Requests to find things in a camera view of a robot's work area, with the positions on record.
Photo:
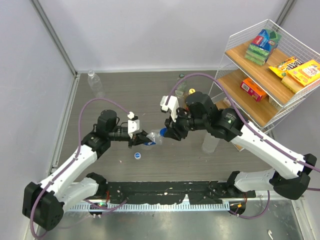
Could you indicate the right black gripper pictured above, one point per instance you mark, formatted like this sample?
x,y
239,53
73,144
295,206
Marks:
x,y
174,131

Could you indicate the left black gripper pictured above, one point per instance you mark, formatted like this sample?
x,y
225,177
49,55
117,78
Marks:
x,y
138,138

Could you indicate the blue label water bottle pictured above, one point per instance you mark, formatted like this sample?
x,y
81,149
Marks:
x,y
155,136

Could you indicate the blue white bottle cap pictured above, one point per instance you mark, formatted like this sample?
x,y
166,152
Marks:
x,y
137,156

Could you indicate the yellow bottle cap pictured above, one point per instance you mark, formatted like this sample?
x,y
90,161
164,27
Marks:
x,y
191,91

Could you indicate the clear plastic bottle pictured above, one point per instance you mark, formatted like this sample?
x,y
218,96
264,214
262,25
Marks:
x,y
95,84

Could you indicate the dark blue bottle cap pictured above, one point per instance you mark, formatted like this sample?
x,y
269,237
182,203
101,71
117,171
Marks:
x,y
163,131

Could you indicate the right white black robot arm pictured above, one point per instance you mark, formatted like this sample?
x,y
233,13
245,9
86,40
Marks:
x,y
289,175

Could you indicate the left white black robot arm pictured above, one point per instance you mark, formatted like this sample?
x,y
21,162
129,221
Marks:
x,y
46,202

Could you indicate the clear bottle blue cap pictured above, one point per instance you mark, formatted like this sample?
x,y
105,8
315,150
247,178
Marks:
x,y
210,144

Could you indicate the green cap glass bottle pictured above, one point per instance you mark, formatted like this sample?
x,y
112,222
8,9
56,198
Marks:
x,y
181,88

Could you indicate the orange red box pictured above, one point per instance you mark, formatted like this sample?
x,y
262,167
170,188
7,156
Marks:
x,y
253,89

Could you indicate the yellow candy bag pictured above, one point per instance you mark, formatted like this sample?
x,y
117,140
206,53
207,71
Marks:
x,y
283,68

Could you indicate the green sponge pack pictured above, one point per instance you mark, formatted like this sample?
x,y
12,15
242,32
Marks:
x,y
262,46

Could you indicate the yellow sponge pack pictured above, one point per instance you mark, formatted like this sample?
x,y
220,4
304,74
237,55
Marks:
x,y
301,76

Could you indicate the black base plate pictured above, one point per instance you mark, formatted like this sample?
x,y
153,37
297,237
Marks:
x,y
169,192

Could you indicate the white slotted cable duct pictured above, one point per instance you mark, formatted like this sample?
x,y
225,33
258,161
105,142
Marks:
x,y
185,206

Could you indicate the white wire shelf rack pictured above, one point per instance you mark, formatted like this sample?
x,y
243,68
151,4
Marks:
x,y
234,68

